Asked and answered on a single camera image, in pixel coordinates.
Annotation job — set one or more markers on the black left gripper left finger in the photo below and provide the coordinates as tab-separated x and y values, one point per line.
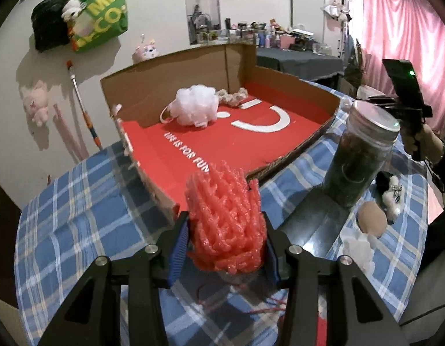
90	314

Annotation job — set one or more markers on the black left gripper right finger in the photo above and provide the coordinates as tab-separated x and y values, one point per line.
356	314

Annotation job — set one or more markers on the white tissue sachet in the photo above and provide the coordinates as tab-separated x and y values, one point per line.
360	248

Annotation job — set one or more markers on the white fluffy bunny scrunchie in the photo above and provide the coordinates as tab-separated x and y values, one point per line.
391	192

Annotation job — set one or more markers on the tan round sponge puff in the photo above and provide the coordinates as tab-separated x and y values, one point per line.
371	219

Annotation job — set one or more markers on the red foam net sleeve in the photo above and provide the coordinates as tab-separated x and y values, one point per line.
227	229

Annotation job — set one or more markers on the right hand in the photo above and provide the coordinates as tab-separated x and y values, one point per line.
422	145

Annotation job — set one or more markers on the large glass jar dark contents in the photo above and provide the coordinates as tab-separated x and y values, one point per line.
368	138

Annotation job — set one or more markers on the pink curtain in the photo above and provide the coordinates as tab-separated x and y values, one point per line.
411	30

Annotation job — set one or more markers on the dark beauty cream box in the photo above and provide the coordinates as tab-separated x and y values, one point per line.
316	223

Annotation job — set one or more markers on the dark covered side table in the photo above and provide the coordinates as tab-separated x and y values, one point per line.
303	65

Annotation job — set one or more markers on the blue plaid tablecloth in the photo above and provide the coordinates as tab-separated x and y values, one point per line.
101	207

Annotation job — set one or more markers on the cardboard box red inside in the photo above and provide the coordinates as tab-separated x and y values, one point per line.
282	116

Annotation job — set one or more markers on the white wardrobe cabinet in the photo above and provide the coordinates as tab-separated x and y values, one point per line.
309	15

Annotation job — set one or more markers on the white mesh bath pouf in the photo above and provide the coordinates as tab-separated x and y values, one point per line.
196	106

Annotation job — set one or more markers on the pink white plush behind box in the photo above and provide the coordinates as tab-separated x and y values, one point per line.
145	51

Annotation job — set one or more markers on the green tote bag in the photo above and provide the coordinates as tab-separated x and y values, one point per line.
99	22

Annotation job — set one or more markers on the broom with orange handle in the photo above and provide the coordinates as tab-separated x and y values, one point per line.
86	116

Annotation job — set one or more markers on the pink plush on wall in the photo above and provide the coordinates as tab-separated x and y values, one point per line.
35	102

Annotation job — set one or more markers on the black bag on wall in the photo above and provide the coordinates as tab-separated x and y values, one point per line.
49	28

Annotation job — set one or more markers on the white plush keychain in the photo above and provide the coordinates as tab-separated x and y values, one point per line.
71	10

